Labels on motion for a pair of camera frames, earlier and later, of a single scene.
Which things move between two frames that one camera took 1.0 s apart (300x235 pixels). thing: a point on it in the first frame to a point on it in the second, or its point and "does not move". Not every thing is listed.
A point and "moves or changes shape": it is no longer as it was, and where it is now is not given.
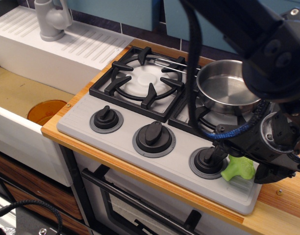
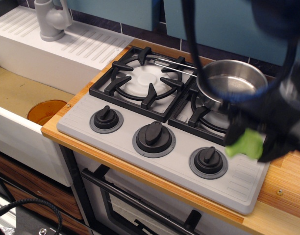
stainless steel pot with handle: x=221 y=85 does not move
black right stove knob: x=206 y=163 does not move
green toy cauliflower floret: x=238 y=166 moves or changes shape
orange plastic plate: x=40 y=112 does not move
